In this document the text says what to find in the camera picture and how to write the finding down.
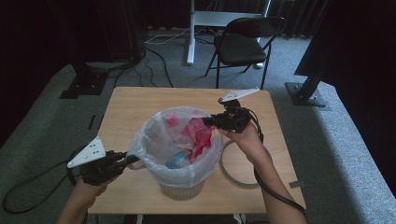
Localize small pink plastic wrapper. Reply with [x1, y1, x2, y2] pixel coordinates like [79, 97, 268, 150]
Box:
[164, 114, 180, 129]

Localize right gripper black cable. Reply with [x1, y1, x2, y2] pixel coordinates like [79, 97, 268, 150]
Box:
[247, 107, 307, 216]

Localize black stand with bolted base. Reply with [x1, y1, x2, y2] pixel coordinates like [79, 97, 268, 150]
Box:
[284, 46, 332, 108]

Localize white desk frame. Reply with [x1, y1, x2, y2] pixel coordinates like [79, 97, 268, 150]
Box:
[186, 0, 273, 70]

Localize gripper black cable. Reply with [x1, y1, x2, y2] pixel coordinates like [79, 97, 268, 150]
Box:
[247, 107, 307, 216]
[2, 145, 87, 216]

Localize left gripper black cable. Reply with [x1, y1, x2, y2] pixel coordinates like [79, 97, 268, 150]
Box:
[2, 145, 87, 216]

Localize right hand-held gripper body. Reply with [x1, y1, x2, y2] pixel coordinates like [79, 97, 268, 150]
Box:
[214, 88, 261, 134]

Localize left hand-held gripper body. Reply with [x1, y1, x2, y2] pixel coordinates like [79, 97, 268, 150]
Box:
[66, 135, 125, 187]

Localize black folding chair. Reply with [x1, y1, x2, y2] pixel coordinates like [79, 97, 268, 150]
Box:
[204, 16, 287, 91]

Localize ribbed beige trash bin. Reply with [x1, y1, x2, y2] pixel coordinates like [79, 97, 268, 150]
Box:
[157, 174, 207, 202]

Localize blue and white cup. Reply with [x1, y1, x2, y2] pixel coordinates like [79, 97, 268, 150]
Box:
[164, 151, 191, 170]

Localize white floor cable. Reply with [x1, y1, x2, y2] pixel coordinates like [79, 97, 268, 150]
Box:
[144, 27, 191, 47]

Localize grey bin rim ring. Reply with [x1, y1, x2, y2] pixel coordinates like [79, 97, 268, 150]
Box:
[219, 139, 275, 189]

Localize person's right hand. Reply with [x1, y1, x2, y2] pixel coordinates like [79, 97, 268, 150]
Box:
[219, 121, 265, 164]

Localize crumpled red-pink plastic wrapper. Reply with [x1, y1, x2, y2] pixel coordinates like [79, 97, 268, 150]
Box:
[181, 116, 217, 163]

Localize black stand with square base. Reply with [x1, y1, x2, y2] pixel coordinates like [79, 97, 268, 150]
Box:
[46, 0, 110, 101]

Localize black floor cables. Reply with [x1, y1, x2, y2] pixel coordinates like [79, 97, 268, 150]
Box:
[113, 36, 176, 89]

